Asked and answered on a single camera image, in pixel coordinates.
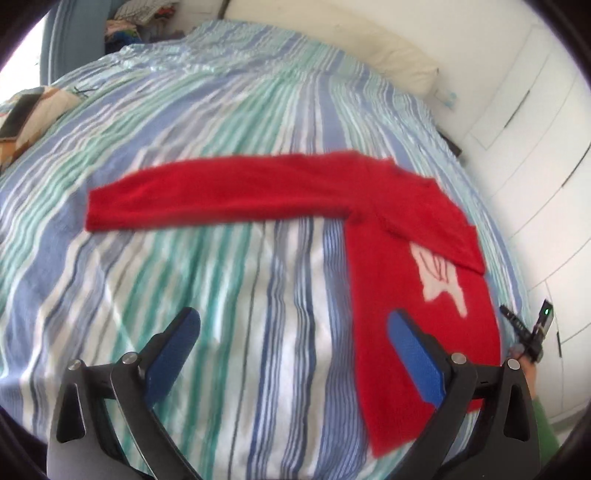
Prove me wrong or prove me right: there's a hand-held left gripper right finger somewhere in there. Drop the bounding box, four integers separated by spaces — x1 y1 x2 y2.
387 309 541 480

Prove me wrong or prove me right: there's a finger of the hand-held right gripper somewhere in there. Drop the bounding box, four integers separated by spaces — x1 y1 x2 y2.
500 303 530 344

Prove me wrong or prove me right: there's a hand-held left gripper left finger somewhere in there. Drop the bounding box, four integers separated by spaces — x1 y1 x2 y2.
46 307 204 480

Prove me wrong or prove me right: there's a red knit sweater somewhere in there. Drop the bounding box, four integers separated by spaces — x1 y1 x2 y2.
85 150 503 459

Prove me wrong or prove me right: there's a person's right forearm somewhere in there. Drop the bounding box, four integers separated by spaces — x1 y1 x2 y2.
525 362 561 467

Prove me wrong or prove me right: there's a pile of clothes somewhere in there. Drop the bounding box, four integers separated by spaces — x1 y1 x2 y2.
105 0 182 45

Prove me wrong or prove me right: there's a striped bed cover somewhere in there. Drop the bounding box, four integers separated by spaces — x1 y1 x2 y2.
0 18 532 477

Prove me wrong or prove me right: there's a white wardrobe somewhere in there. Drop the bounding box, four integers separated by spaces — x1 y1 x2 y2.
462 23 591 418

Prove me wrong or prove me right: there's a dark wooden nightstand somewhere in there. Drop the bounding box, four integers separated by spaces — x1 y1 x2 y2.
438 129 465 160

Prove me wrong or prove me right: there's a patterned cloth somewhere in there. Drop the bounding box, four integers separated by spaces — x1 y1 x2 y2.
0 88 82 169

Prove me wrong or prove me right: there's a smartphone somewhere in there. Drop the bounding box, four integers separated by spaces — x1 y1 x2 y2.
0 95 42 140

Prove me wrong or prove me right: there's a cream headboard cushion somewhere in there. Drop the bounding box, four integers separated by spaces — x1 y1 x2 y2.
224 0 439 96

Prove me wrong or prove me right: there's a blue curtain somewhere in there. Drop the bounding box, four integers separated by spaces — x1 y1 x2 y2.
39 0 110 86

